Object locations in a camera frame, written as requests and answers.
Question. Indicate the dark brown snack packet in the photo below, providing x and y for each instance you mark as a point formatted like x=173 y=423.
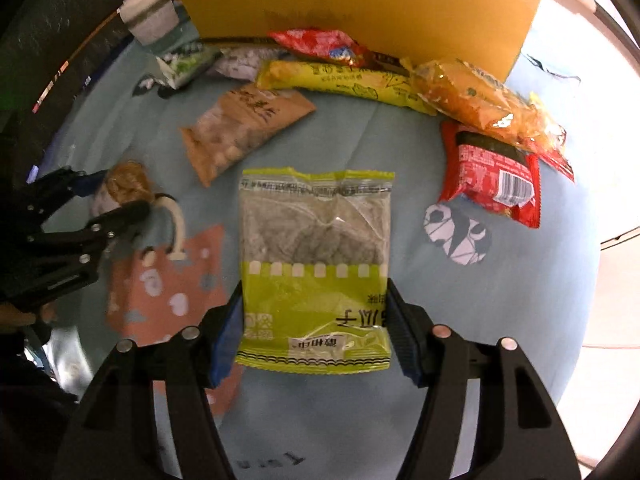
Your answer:
x=387 y=62

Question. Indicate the green white snack packet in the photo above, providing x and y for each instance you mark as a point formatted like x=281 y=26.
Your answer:
x=185 y=62

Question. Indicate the red snack packet white label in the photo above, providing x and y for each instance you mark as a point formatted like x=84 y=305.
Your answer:
x=480 y=170

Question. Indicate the light blue printed blanket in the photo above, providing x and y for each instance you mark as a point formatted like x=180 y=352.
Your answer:
x=450 y=300

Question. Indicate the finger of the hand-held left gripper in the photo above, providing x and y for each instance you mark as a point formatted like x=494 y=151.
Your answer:
x=120 y=217
x=85 y=182

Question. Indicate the yellow cardboard box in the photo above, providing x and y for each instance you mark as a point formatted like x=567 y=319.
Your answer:
x=350 y=5

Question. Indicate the brown nut snack packet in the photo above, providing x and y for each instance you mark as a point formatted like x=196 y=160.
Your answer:
x=235 y=130

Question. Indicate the red snack packet colourful print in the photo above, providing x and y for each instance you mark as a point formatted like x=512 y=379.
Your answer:
x=315 y=42

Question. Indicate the white purple snack packet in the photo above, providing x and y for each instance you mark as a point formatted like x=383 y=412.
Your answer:
x=237 y=64

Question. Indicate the orange snack packet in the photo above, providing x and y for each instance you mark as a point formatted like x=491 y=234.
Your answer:
x=475 y=95

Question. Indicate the white plastic container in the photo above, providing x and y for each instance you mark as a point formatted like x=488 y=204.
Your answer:
x=150 y=15

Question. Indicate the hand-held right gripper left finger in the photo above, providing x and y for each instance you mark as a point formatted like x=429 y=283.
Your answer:
x=227 y=340

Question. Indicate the green snack packet clear window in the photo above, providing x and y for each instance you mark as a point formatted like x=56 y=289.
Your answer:
x=310 y=310

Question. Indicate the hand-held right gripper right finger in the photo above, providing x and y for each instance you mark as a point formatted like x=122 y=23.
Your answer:
x=405 y=340

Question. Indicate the long yellow snack packet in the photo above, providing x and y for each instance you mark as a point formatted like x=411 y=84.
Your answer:
x=340 y=80

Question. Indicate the small brown pastry packet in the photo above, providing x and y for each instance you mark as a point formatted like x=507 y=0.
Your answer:
x=125 y=182

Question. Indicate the plain red snack packet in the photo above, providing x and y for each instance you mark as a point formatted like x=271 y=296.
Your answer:
x=555 y=162

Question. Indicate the person's left hand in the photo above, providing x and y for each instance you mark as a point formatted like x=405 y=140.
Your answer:
x=20 y=317

